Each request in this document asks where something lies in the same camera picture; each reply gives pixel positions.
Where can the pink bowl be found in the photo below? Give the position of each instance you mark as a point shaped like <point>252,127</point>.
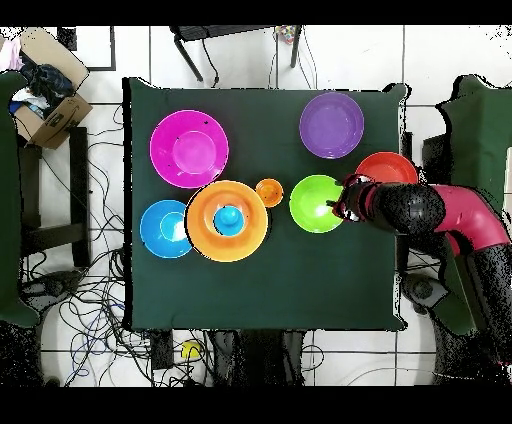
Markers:
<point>189,148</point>

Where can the blue cup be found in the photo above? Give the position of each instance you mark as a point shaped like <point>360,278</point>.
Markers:
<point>228,220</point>

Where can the large orange bowl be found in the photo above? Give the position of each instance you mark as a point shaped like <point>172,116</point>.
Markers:
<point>204,240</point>

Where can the large red-orange bowl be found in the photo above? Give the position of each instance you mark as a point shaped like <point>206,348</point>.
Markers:
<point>388,168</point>

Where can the black bench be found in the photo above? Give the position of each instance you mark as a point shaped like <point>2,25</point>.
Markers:
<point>80,192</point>

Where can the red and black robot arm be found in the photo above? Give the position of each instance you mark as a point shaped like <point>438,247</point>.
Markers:
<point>464,216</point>

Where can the dark green table cloth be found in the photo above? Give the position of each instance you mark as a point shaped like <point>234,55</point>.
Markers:
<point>280,288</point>

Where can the purple bowl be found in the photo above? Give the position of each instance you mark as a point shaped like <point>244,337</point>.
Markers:
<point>332,126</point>

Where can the black power adapter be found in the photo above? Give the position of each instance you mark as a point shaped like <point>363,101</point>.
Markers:
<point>162,348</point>

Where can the orange cup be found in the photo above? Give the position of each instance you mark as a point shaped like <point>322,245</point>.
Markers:
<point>268,192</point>

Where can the yellow ball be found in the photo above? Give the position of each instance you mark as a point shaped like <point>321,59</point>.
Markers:
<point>190,349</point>

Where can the black chair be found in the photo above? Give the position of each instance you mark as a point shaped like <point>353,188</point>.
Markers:
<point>436,160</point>

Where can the cardboard box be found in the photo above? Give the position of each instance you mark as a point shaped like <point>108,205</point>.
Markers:
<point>60,116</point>

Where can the dark clothes pile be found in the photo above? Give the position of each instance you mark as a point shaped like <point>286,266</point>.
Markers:
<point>48,86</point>

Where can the blue round bowl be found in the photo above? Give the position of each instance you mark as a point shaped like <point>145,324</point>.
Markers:
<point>158,232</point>

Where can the green bowl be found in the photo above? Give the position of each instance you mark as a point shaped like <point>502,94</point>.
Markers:
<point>312,204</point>

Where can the black pedestal foot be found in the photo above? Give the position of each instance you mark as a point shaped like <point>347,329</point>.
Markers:
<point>424,292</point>
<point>48,286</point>

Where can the black metal frame table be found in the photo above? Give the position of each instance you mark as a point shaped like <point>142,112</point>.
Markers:
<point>224,32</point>

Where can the green covered side table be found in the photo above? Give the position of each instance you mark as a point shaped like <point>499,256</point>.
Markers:
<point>10,200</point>
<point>480,132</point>

